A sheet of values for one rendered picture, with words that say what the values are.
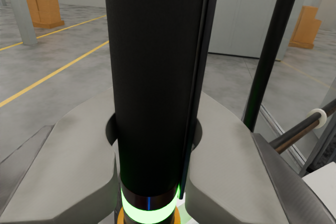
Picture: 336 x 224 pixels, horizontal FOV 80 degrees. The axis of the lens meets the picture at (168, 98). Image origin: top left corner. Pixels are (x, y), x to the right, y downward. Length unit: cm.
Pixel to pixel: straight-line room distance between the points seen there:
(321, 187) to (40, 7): 840
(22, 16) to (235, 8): 518
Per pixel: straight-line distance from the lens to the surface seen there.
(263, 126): 151
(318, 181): 65
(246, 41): 581
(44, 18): 848
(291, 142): 31
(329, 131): 83
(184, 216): 19
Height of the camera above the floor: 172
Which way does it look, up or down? 31 degrees down
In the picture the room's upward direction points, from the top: 4 degrees clockwise
